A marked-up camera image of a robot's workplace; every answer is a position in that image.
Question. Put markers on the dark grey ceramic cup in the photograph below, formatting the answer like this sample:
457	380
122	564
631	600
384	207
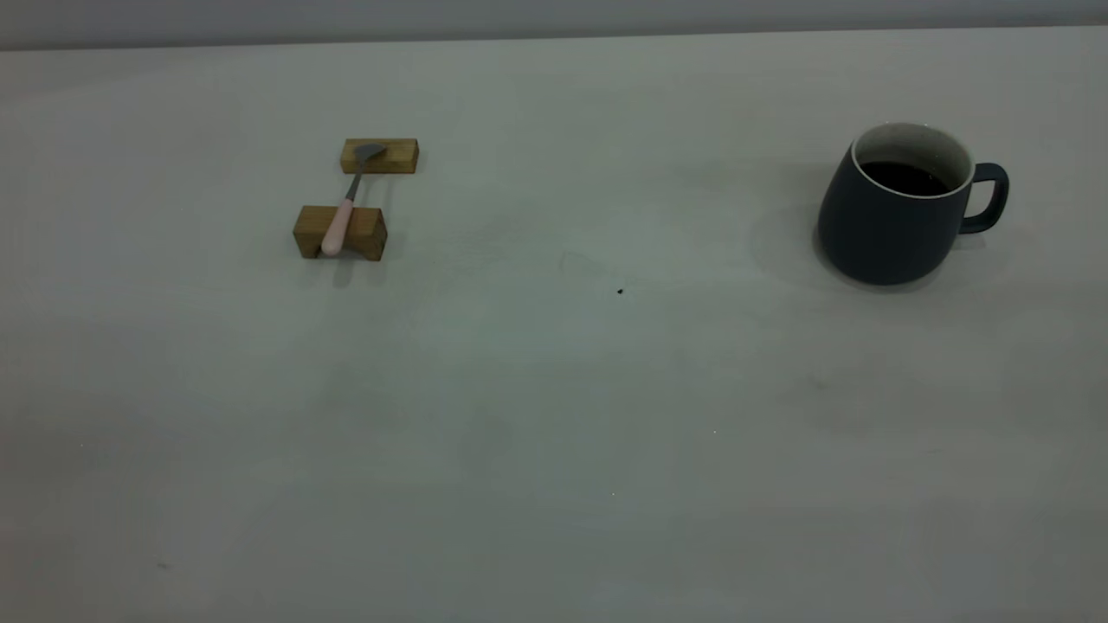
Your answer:
874	234

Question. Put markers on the flat wooden block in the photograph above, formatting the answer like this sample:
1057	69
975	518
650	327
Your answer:
400	157

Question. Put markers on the arched wooden block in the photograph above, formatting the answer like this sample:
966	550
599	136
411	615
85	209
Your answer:
307	228

